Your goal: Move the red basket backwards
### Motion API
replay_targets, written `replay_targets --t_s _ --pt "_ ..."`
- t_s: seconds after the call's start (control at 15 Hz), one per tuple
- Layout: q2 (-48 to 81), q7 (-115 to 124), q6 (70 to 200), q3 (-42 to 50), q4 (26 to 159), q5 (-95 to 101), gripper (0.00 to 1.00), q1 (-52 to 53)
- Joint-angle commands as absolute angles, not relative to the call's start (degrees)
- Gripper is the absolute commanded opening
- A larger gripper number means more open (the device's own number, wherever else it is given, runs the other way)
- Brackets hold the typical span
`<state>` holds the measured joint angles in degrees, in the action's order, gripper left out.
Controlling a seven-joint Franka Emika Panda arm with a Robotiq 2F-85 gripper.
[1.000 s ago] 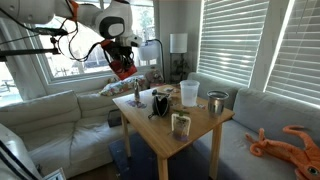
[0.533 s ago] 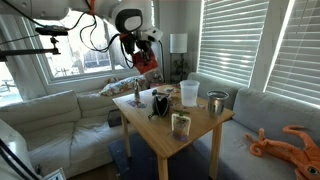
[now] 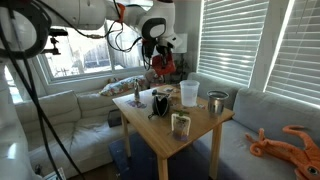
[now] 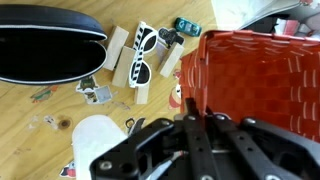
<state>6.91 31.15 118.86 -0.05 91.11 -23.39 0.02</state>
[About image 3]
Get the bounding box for white leather sofa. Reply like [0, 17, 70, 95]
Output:
[13, 75, 148, 179]

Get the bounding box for wide white window blinds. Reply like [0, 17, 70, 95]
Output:
[197, 0, 270, 87]

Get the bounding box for black box under table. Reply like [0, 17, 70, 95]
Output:
[107, 108, 123, 128]

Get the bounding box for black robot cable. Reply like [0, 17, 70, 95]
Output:
[105, 19, 145, 54]

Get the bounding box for metal cup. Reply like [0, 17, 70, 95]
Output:
[206, 90, 230, 117]

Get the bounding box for grey fabric sofa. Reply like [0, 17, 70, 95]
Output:
[186, 72, 320, 180]

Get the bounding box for small slim bottle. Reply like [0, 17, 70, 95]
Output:
[133, 78, 141, 102]

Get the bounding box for clear plastic pitcher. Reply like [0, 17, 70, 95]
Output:
[179, 79, 201, 108]

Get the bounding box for floral pillow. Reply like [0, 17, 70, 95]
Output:
[99, 75, 148, 98]

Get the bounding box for light wooden table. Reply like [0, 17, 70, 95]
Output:
[112, 83, 236, 180]

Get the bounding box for dark blue rug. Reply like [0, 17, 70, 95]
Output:
[108, 132, 214, 180]

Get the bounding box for pink plush toy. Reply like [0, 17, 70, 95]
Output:
[144, 68, 165, 89]

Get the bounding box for wooden plate with items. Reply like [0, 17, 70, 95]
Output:
[151, 84, 182, 98]

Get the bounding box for white picture frame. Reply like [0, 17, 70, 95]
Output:
[44, 167, 67, 180]

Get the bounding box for narrow white window blinds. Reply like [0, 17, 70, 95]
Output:
[265, 0, 320, 107]

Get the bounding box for orange squid plush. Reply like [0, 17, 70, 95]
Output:
[245, 124, 320, 180]

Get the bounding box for black boom pole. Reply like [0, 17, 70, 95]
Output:
[41, 48, 62, 56]

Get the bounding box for black camera on mount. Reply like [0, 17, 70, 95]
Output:
[48, 28, 69, 51]

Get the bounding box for black heart-shaped purse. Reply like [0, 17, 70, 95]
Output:
[147, 93, 171, 120]

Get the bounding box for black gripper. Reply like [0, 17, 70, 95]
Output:
[142, 38, 170, 67]

